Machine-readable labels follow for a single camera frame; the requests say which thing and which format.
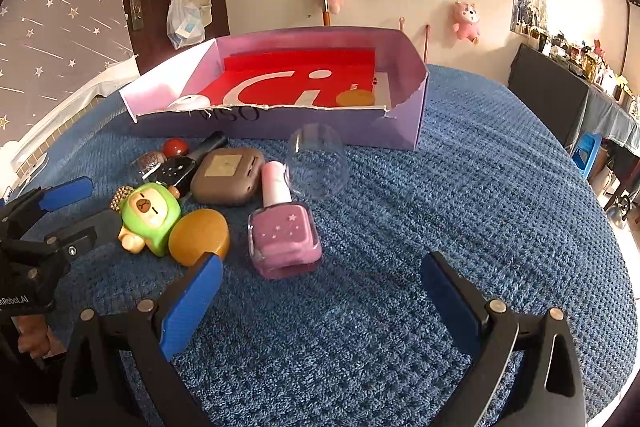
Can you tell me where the dark red ball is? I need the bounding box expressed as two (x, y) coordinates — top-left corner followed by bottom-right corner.
(162, 138), (190, 158)

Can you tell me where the pink nail polish bottle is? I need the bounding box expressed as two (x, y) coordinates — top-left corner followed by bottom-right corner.
(248, 161), (322, 280)

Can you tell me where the clear plastic cup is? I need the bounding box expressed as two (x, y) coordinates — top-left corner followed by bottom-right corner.
(284, 124), (349, 199)

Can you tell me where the person's hand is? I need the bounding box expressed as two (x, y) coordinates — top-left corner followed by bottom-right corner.
(13, 315), (65, 360)

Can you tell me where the green capybara toy figure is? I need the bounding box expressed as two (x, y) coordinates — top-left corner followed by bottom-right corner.
(118, 182), (181, 257)

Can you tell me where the black smart watch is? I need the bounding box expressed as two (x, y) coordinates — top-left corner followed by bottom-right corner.
(148, 131), (228, 198)

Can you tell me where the brown earbud case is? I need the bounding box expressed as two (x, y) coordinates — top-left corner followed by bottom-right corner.
(190, 147), (265, 207)

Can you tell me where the white earbud case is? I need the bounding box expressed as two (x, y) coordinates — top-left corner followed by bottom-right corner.
(167, 94), (210, 112)

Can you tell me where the blue knitted table cloth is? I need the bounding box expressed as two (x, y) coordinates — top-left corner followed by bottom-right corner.
(22, 64), (627, 427)

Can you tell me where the blue plastic stool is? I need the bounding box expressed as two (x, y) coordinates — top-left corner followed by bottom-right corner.
(572, 132), (602, 179)

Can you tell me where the black side table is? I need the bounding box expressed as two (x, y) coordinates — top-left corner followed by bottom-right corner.
(508, 44), (639, 155)

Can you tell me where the red Miniso paper sheet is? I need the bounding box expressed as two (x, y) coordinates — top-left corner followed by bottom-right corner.
(201, 48), (376, 108)

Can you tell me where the orange round puck in box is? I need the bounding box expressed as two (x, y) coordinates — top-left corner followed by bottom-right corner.
(335, 89), (375, 107)

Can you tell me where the pink plush toy right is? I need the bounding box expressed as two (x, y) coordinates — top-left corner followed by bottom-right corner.
(452, 1), (480, 44)

